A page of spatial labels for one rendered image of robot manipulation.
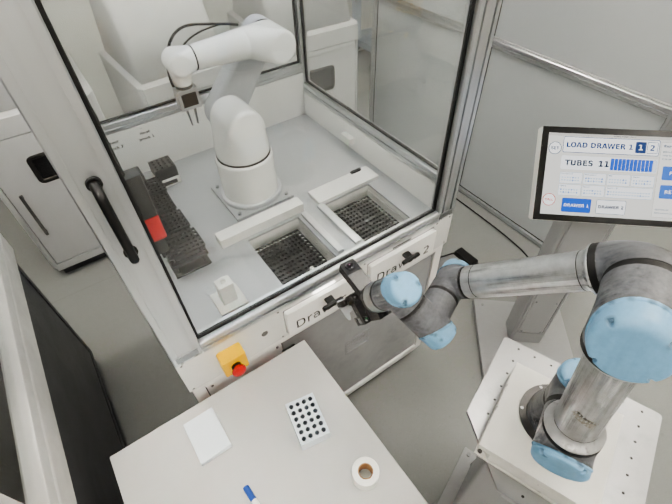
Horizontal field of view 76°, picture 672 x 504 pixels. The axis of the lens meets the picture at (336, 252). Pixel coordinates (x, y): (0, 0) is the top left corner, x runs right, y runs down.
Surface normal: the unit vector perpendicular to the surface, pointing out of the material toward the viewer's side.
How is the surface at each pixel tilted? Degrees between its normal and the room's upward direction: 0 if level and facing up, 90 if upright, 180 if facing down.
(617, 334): 83
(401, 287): 35
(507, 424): 2
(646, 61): 90
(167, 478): 0
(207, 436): 0
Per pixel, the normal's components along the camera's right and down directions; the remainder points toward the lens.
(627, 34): -0.82, 0.43
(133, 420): -0.02, -0.69
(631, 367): -0.55, 0.52
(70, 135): 0.58, 0.59
